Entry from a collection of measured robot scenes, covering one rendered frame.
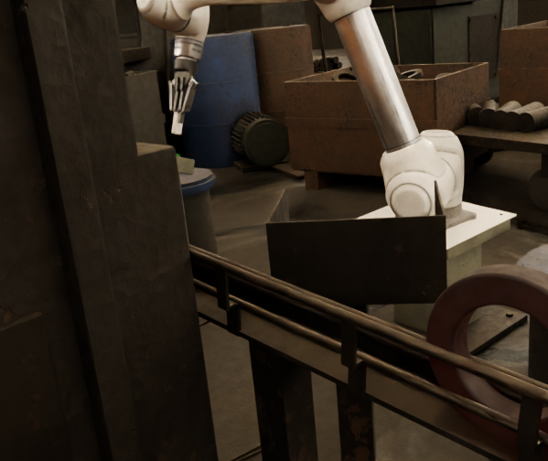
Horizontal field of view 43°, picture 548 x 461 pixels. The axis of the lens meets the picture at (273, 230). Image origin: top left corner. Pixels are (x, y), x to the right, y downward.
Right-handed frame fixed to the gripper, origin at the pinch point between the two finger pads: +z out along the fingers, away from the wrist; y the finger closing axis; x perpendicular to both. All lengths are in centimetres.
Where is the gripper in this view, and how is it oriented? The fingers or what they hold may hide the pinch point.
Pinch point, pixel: (177, 123)
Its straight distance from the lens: 226.6
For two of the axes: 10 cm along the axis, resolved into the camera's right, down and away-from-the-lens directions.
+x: 6.8, 0.6, 7.3
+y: 7.2, 1.5, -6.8
